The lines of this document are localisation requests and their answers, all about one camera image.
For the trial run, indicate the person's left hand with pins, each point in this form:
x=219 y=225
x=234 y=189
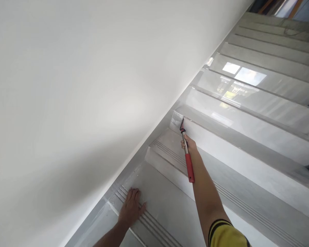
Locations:
x=130 y=209

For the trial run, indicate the person's right hand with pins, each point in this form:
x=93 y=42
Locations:
x=191 y=146

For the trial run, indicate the person's right fingers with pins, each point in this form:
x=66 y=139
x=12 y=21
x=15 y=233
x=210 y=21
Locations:
x=182 y=144

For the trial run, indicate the grey tiled staircase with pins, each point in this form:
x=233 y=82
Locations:
x=247 y=144

